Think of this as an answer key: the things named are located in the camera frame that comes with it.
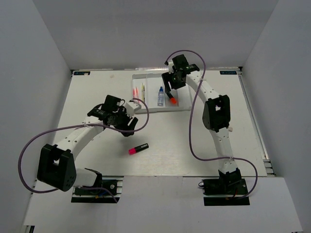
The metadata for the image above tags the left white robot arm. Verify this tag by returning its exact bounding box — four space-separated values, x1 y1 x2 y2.
37 95 141 194

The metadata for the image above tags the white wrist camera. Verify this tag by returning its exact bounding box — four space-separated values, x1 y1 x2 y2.
167 60 174 74
124 100 141 117

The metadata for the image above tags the yellow pen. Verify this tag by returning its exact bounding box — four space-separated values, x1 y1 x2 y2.
141 83 145 101

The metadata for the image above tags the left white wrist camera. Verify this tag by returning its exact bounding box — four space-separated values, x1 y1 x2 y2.
124 100 141 117

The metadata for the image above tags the white compartment tray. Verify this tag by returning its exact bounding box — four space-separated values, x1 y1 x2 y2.
132 73 192 113

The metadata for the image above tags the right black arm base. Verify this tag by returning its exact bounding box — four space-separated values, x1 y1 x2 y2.
198 179 250 206

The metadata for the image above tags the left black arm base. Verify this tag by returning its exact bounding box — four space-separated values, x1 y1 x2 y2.
71 177 123 204

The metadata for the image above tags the small blue-capped bottle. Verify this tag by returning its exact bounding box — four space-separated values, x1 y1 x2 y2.
157 86 164 106

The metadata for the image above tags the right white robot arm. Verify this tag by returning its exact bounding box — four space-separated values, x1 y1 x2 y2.
162 54 242 195

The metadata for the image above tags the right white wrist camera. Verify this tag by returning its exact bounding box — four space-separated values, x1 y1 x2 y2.
167 60 174 74

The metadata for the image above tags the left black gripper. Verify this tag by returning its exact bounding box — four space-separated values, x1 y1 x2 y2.
112 106 138 137

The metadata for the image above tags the orange highlighter black cap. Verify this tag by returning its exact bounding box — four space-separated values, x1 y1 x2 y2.
166 91 177 104

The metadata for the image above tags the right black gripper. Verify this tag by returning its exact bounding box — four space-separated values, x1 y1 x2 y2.
162 69 187 93

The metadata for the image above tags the pink highlighter black cap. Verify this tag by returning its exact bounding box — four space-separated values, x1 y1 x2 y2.
128 143 149 155

